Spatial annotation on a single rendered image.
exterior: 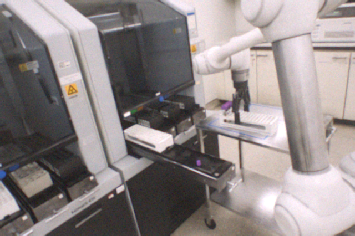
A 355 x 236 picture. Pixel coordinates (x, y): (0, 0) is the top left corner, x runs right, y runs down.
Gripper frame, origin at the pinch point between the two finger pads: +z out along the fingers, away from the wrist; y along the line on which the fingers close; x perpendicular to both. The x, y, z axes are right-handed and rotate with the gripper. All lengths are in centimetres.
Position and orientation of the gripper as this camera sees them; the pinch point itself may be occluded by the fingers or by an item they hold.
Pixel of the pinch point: (242, 116)
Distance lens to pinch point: 143.2
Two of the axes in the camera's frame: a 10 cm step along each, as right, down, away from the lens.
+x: -7.6, -1.6, 6.3
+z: 1.4, 9.1, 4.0
